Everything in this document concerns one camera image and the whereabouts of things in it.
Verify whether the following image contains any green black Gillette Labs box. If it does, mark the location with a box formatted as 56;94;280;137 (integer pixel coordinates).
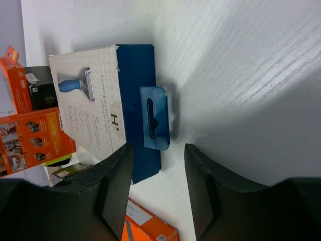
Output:
24;66;58;110
44;153;93;186

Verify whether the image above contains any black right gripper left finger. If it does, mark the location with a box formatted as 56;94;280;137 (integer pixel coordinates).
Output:
1;144;134;240

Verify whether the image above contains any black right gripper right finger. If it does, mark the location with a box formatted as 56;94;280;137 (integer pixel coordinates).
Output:
184;144;320;240

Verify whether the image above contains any orange Gillette cartridge box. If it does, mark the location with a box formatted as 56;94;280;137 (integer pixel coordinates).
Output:
1;107;76;177

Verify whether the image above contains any blue white Harry's box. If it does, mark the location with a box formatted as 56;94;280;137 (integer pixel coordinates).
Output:
49;44;170;184

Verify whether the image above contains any orange Gillette Fusion5 box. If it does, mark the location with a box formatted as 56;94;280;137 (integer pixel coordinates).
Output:
1;45;33;114
121;198;180;241

